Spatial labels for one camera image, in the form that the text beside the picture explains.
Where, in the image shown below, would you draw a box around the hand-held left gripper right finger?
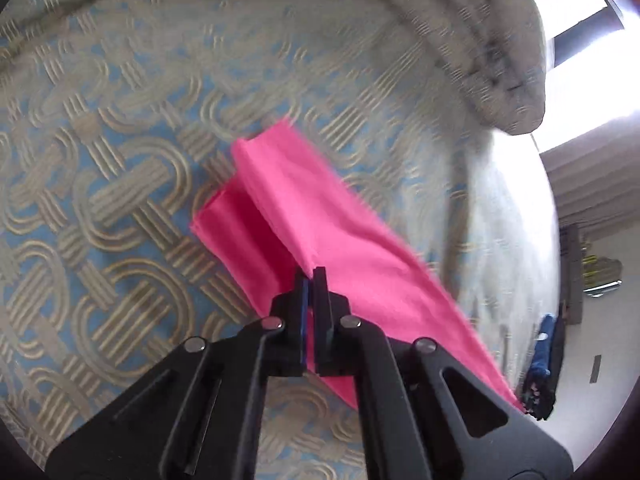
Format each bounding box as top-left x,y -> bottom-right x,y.
313,266 -> 574,480

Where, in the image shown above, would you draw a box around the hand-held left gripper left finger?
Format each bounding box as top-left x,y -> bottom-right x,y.
45,267 -> 311,480

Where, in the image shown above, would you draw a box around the pink pants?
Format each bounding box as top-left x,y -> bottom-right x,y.
190,116 -> 526,413

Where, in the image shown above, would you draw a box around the grey cabinet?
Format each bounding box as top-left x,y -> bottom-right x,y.
560,222 -> 587,326

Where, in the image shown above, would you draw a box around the blue patterned bedspread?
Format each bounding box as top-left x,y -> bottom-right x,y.
0,0 -> 561,480

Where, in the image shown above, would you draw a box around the yellow striped object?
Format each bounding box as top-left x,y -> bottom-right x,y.
582,254 -> 624,299

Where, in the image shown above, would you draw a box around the folded patterned quilt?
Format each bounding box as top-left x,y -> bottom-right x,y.
350,0 -> 548,136

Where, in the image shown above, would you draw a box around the beige curtain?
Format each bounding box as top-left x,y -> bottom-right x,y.
542,120 -> 640,231

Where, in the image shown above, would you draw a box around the window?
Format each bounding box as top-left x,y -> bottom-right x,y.
530,0 -> 640,151

